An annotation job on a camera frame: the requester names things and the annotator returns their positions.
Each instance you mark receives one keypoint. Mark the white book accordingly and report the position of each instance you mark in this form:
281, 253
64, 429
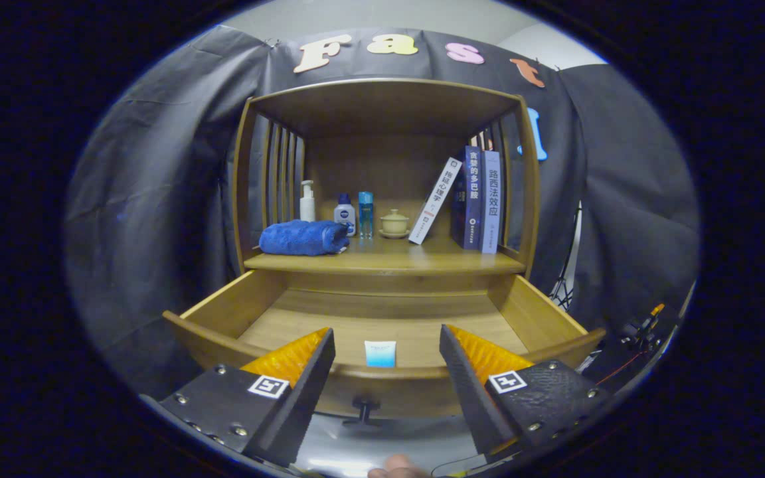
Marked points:
434, 199

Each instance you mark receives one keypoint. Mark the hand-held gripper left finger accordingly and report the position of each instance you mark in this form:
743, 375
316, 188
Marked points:
303, 398

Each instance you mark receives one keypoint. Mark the white pump bottle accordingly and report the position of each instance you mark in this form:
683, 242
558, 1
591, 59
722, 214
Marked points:
307, 207

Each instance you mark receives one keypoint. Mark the black backdrop cloth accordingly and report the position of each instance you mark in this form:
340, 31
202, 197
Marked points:
157, 199

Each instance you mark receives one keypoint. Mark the dark blue book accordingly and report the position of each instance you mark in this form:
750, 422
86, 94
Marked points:
472, 199

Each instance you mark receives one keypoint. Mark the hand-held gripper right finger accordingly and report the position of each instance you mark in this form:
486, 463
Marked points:
472, 398

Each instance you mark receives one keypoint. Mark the blue cosmetic tube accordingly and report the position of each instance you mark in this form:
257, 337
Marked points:
380, 355

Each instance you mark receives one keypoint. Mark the blue folded towel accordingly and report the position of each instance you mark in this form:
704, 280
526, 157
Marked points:
303, 238

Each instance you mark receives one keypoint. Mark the white bottle with blue cap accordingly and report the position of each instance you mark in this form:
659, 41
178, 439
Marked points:
344, 216

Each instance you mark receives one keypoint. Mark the black and orange clamp tool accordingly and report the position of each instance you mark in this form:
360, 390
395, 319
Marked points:
641, 328

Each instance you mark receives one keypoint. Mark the black tripod stand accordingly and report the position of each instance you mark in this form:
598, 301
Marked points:
565, 292

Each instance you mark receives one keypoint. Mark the clear blue bottle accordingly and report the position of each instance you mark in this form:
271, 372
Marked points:
365, 216

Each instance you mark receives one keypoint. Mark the wooden countertop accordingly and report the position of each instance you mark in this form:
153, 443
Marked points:
409, 255

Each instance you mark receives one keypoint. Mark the pale lilac book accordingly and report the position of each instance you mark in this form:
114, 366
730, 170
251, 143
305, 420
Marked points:
491, 206

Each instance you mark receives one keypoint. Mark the wooden drawer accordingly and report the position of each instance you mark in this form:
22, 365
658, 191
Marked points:
389, 318

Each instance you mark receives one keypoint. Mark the beige lidded teacup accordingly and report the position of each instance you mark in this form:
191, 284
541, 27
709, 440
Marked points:
394, 222

